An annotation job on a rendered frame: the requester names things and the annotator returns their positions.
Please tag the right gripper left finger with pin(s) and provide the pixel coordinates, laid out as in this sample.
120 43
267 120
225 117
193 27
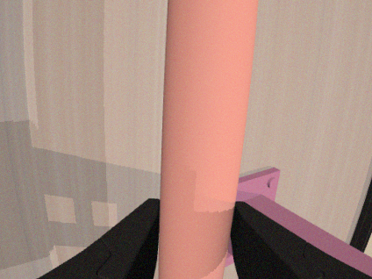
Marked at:
128 250

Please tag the long salmon-pink rail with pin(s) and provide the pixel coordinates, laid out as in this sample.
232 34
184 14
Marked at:
207 76

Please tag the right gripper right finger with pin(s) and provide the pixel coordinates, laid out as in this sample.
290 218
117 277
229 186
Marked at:
264 249

